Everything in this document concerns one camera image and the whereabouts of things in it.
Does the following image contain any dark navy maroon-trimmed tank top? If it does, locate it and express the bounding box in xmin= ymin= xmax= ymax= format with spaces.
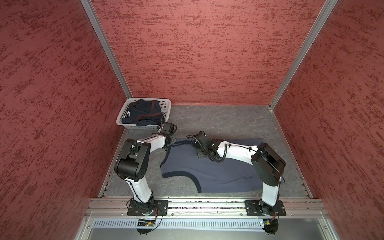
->
xmin=121 ymin=99 xmax=165 ymax=127

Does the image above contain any grey-blue tank top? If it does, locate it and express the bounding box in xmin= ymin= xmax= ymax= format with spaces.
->
xmin=160 ymin=139 xmax=263 ymax=194

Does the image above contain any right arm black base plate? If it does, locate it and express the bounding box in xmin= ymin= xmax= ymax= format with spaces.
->
xmin=244 ymin=200 xmax=287 ymax=217

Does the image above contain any right small circuit board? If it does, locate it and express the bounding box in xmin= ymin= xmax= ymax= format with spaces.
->
xmin=263 ymin=220 xmax=273 ymax=228

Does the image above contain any white plastic laundry basket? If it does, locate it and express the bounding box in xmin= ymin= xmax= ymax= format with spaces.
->
xmin=116 ymin=98 xmax=171 ymax=131

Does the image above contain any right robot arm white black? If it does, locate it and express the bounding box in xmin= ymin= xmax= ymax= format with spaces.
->
xmin=187 ymin=131 xmax=286 ymax=216

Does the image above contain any aluminium corner post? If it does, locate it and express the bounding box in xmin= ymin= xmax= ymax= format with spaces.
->
xmin=81 ymin=0 xmax=133 ymax=99
xmin=269 ymin=0 xmax=338 ymax=112

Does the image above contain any aluminium corner post right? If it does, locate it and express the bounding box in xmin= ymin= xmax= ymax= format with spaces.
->
xmin=269 ymin=0 xmax=338 ymax=112

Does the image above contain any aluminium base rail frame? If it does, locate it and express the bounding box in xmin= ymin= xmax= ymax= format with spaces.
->
xmin=75 ymin=197 xmax=339 ymax=240

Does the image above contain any white perforated cable duct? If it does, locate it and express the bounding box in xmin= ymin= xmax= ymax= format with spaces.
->
xmin=92 ymin=218 xmax=264 ymax=231

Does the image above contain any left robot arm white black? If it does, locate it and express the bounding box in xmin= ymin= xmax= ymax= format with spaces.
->
xmin=114 ymin=123 xmax=177 ymax=216

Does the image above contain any aluminium corner post left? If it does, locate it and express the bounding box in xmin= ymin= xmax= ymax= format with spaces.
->
xmin=81 ymin=0 xmax=133 ymax=99

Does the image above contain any small circuit board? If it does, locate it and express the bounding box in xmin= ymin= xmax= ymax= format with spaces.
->
xmin=138 ymin=219 xmax=156 ymax=227
xmin=263 ymin=220 xmax=273 ymax=228

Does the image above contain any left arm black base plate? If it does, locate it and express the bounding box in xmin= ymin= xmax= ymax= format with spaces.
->
xmin=127 ymin=197 xmax=169 ymax=217

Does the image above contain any left small circuit board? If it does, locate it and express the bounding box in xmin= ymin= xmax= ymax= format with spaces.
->
xmin=138 ymin=219 xmax=156 ymax=227

